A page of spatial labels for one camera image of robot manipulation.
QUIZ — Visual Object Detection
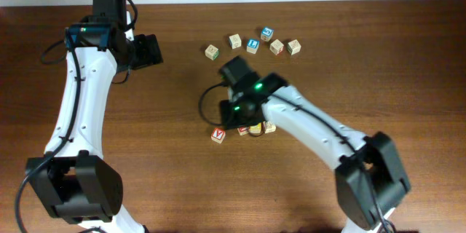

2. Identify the red letter U block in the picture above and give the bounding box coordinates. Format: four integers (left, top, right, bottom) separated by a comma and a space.
237, 127, 249, 135

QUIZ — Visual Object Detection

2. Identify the yellow wooden block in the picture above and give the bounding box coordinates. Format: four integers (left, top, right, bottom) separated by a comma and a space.
249, 123, 262, 134

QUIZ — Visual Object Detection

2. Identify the natural block brown picture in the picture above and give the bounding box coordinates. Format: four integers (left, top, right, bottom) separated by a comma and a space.
263, 121, 276, 133

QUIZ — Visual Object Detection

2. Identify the red letter A block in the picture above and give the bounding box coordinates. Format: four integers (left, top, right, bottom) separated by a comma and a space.
210, 127, 226, 143

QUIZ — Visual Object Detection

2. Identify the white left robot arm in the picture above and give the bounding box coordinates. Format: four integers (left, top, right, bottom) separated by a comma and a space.
19, 0, 160, 232

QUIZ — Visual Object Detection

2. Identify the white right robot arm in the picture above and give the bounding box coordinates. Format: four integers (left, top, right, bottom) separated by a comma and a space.
221, 72, 411, 232

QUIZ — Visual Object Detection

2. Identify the natural block green print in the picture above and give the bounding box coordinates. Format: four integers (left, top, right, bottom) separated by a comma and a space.
205, 44, 219, 60

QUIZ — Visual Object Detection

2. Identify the blue letter H block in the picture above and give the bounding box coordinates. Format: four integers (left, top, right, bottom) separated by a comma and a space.
246, 39, 260, 54

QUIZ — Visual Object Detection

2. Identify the natural block grey print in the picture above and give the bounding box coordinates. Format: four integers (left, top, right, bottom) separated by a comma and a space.
229, 33, 242, 49

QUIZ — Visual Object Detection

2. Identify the natural block red print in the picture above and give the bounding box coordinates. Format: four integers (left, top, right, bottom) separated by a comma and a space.
269, 39, 284, 55

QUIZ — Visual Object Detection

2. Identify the blue number five block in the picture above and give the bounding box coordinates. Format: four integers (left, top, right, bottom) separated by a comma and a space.
261, 27, 274, 42

